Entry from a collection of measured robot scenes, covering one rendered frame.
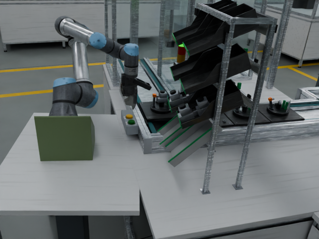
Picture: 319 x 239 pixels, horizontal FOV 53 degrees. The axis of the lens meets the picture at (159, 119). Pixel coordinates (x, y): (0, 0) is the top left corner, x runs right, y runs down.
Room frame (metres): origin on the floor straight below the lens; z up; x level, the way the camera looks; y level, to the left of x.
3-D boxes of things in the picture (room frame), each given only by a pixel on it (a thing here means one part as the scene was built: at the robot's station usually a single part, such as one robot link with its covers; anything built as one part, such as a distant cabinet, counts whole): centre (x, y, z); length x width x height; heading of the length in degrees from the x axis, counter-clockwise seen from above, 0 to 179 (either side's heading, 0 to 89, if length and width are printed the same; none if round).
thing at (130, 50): (1.62, 0.17, 1.37); 0.09 x 0.08 x 0.11; 50
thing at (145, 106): (1.83, -0.01, 0.96); 0.24 x 0.24 x 0.02; 17
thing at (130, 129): (1.71, 0.18, 0.93); 0.21 x 0.07 x 0.06; 17
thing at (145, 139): (1.91, 0.18, 0.91); 0.89 x 0.06 x 0.11; 17
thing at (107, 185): (1.46, 0.45, 0.84); 0.90 x 0.70 x 0.03; 5
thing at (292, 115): (1.90, -0.76, 1.01); 0.24 x 0.24 x 0.13; 17
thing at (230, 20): (1.37, -0.27, 1.26); 0.36 x 0.21 x 0.80; 17
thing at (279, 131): (1.82, -0.51, 0.91); 1.24 x 0.33 x 0.10; 107
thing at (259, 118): (1.83, -0.53, 1.01); 0.24 x 0.24 x 0.13; 17
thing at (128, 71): (1.62, 0.16, 1.29); 0.08 x 0.08 x 0.05
